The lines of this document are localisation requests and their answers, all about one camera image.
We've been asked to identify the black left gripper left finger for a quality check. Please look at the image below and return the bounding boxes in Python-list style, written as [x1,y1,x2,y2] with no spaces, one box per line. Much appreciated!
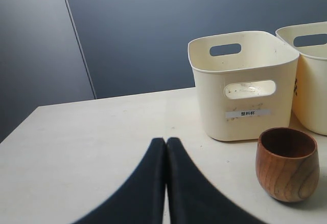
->
[75,138,166,223]

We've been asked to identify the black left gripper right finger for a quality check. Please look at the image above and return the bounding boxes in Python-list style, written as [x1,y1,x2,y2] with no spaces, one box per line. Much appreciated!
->
[167,137,261,223]

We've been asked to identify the cream bin left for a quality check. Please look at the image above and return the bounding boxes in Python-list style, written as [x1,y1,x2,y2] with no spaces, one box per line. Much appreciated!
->
[188,31,299,141]

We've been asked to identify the cream bin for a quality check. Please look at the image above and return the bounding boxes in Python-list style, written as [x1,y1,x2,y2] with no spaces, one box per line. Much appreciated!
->
[188,31,299,141]
[275,21,326,135]

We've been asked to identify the cream bin middle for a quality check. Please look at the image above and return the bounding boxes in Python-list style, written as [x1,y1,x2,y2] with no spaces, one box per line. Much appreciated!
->
[275,21,326,135]

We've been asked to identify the brown wooden cup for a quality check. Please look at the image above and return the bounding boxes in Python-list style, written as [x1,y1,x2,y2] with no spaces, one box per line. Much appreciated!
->
[255,127,320,203]

